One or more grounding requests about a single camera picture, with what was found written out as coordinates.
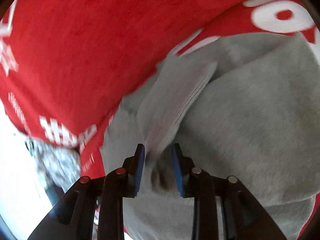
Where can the red blanket white lettering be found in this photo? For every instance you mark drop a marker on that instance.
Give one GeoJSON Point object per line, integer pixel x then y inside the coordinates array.
{"type": "Point", "coordinates": [262, 17]}

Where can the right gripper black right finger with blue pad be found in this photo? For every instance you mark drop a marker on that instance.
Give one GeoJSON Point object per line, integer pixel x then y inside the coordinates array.
{"type": "Point", "coordinates": [222, 207]}

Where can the red plush pillow white characters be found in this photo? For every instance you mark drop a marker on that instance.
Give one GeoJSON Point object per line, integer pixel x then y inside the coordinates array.
{"type": "Point", "coordinates": [65, 64]}

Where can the grey sweatshirt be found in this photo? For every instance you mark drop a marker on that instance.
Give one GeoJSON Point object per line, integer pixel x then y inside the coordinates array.
{"type": "Point", "coordinates": [237, 119]}

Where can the light patterned fabric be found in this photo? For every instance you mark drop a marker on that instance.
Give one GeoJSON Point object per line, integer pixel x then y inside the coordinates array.
{"type": "Point", "coordinates": [54, 165]}

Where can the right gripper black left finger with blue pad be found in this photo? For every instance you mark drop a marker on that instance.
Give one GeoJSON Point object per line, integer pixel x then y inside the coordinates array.
{"type": "Point", "coordinates": [73, 215]}

